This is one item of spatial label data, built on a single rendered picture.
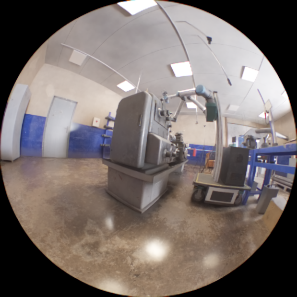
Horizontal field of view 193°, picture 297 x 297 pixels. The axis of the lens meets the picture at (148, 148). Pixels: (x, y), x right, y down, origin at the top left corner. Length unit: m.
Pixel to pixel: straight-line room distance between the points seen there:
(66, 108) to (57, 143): 1.29
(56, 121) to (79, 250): 3.52
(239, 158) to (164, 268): 1.35
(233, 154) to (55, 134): 4.44
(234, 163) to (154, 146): 1.08
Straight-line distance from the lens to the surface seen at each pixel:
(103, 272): 0.70
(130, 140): 0.83
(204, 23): 2.85
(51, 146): 3.69
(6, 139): 3.16
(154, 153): 0.79
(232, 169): 1.35
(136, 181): 0.89
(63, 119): 3.73
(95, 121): 3.95
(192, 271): 0.76
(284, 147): 1.23
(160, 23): 2.74
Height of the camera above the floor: 0.68
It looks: level
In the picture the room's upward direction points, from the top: 7 degrees clockwise
